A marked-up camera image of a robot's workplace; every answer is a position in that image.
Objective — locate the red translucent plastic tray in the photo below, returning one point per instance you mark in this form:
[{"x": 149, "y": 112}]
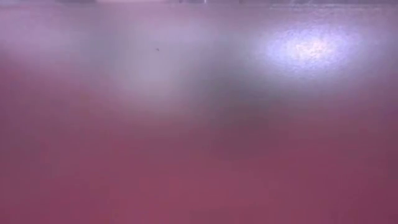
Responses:
[{"x": 199, "y": 161}]

